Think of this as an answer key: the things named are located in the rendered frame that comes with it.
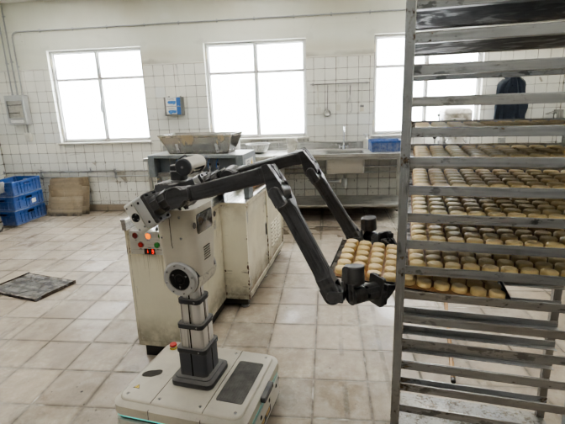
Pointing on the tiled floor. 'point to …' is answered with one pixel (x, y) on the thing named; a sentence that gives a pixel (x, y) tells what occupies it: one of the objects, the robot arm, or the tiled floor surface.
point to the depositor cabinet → (249, 242)
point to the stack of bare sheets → (34, 286)
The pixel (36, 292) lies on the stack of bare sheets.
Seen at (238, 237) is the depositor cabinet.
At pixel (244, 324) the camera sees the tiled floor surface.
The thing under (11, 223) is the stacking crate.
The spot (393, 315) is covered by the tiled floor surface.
